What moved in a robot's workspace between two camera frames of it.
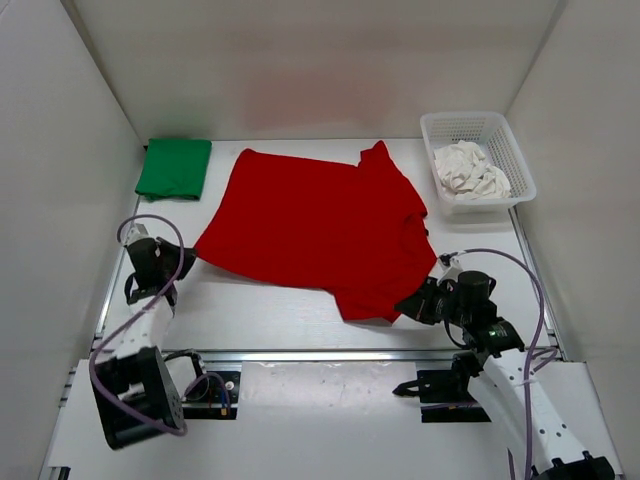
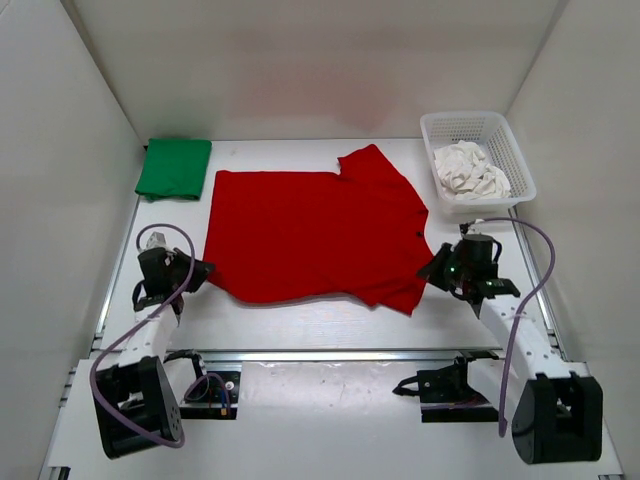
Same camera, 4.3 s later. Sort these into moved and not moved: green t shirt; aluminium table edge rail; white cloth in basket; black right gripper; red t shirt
Moved: red t shirt; black right gripper
Not moved: aluminium table edge rail; green t shirt; white cloth in basket
